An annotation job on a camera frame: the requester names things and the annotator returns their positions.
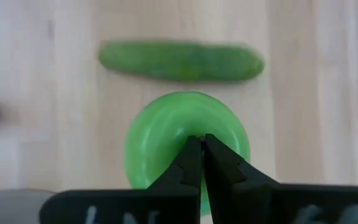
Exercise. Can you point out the long dark green cucumber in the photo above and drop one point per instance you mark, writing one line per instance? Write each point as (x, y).
(182, 60)

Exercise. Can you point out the bright green apple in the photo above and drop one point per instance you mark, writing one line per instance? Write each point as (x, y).
(166, 124)

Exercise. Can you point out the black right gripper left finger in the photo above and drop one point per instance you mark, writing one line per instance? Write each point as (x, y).
(120, 205)

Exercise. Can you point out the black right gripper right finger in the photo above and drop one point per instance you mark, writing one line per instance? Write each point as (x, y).
(291, 205)

